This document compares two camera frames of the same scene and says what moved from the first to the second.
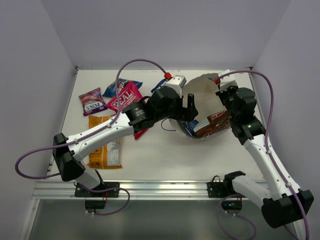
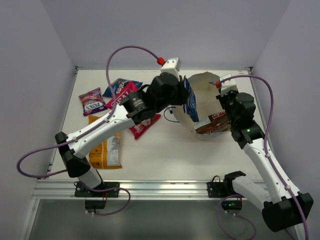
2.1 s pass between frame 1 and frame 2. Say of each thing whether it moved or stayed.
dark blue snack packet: moved
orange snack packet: stayed
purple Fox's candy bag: stayed
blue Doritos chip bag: stayed
